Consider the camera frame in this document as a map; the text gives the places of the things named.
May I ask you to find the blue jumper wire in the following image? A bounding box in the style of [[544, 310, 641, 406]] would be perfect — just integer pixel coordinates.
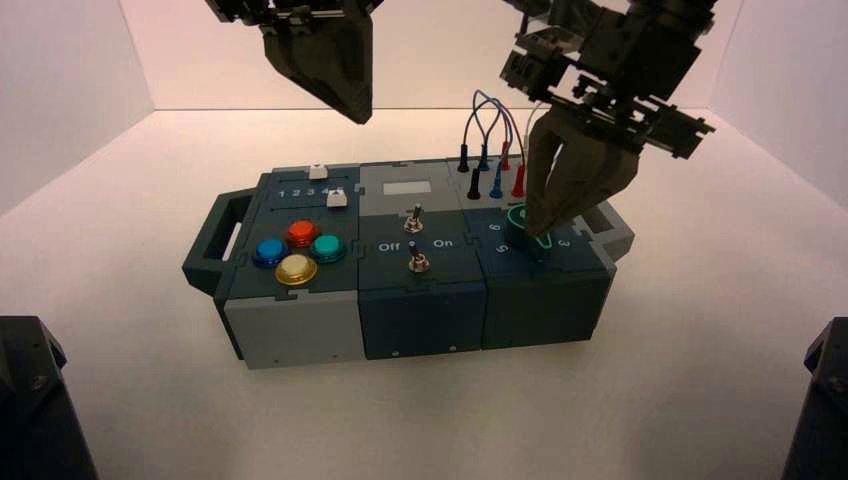
[[471, 89, 508, 168]]

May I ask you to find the yellow round push button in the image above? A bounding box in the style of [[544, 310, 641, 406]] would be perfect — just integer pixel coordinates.
[[274, 254, 319, 287]]

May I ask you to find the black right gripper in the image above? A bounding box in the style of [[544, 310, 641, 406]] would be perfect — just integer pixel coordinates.
[[501, 5, 717, 238]]

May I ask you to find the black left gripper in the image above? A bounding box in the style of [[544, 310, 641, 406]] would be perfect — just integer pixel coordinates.
[[203, 0, 387, 126]]

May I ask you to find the white jumper wire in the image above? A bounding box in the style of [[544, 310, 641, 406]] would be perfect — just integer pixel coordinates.
[[523, 102, 548, 150]]

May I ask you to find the dark knob with green pointer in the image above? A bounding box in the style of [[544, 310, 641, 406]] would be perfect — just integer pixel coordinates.
[[505, 202, 556, 268]]

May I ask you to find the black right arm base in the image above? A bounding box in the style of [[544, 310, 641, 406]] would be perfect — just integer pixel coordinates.
[[781, 317, 848, 480]]

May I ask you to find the red jumper wire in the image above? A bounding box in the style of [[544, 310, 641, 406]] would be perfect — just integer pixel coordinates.
[[493, 99, 528, 167]]

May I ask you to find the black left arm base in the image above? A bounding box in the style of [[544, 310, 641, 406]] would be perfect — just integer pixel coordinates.
[[0, 315, 101, 480]]

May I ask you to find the green round push button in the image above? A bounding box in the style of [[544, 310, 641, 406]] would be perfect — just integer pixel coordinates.
[[309, 234, 348, 265]]

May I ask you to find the blue round push button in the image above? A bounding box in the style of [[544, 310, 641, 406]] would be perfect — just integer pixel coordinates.
[[252, 239, 291, 270]]

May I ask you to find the red round push button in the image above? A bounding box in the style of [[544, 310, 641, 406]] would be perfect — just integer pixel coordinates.
[[284, 220, 324, 250]]

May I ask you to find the teal and grey control box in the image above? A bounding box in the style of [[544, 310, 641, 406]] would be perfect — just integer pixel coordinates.
[[182, 156, 636, 370]]

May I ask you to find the black jumper wire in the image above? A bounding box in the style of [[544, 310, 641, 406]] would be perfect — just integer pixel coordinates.
[[461, 105, 498, 172]]

